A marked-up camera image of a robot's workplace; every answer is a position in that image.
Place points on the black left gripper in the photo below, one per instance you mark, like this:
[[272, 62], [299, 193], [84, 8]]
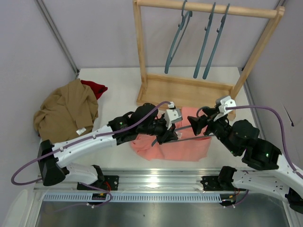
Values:
[[164, 129]]

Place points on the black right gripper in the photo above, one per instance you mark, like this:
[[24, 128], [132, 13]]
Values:
[[209, 124]]

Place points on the teal hanger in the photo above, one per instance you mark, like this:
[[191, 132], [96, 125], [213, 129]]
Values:
[[207, 31], [185, 133], [219, 31], [182, 26]]

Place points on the pink skirt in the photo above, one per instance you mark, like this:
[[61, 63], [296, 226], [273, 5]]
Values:
[[189, 150]]

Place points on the tan garment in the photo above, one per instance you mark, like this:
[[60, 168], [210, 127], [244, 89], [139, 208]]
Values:
[[67, 113]]

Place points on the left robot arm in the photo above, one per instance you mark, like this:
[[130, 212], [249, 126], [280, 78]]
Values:
[[57, 161]]

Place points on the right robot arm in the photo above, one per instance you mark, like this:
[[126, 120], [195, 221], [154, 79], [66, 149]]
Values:
[[265, 157]]

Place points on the wooden hanger rack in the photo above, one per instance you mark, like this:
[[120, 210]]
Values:
[[193, 92]]

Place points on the red garment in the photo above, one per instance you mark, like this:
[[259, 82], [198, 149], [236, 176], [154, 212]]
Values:
[[97, 89]]

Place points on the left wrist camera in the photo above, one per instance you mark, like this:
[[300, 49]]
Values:
[[172, 115]]

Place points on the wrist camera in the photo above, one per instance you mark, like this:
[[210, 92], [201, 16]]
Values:
[[223, 104], [172, 115]]

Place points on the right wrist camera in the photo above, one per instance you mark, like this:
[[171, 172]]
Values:
[[223, 104]]

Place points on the aluminium table rail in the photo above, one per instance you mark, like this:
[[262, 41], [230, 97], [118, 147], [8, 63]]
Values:
[[138, 180]]

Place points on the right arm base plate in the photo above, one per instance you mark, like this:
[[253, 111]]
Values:
[[211, 183]]

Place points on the slotted cable duct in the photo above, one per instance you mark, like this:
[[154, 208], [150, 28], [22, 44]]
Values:
[[133, 197]]

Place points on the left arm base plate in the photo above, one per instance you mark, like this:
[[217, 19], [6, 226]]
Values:
[[110, 183]]

